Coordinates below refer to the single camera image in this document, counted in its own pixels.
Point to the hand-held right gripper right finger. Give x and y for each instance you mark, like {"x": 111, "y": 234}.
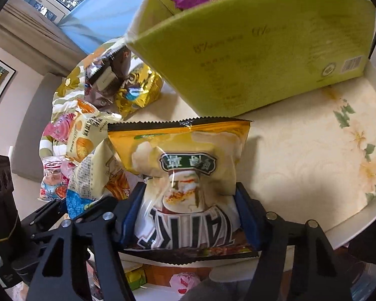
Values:
{"x": 247, "y": 218}

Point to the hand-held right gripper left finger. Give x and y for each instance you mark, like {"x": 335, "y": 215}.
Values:
{"x": 133, "y": 214}

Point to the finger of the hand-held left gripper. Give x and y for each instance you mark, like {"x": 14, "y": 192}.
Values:
{"x": 47, "y": 210}
{"x": 45, "y": 233}

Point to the cream printed snack packet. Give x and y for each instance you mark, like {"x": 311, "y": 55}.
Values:
{"x": 91, "y": 175}

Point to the yellow chip packet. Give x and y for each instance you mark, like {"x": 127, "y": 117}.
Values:
{"x": 181, "y": 163}

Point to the gold snack packet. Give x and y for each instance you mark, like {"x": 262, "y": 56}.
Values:
{"x": 138, "y": 91}

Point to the green cardboard box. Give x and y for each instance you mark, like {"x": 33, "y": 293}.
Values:
{"x": 253, "y": 53}

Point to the red and white snack packet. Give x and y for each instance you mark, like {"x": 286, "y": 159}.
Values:
{"x": 54, "y": 178}

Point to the yellow-green small packet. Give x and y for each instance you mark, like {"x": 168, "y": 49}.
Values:
{"x": 136, "y": 279}

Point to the pink snack packet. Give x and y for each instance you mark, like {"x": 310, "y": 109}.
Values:
{"x": 61, "y": 128}

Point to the pink wrapped packet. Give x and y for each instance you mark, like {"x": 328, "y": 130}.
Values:
{"x": 183, "y": 283}

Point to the floral bed sheet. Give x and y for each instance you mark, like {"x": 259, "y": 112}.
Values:
{"x": 300, "y": 150}

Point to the cream cookie packet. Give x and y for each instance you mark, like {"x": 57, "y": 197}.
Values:
{"x": 84, "y": 131}

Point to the brown snack packet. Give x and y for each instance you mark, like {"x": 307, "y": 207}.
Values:
{"x": 105, "y": 75}

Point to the beige curtain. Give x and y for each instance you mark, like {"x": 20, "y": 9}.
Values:
{"x": 28, "y": 34}

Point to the blue curtain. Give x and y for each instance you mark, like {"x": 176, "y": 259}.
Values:
{"x": 112, "y": 12}

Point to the black pole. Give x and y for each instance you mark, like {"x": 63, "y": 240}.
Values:
{"x": 375, "y": 34}

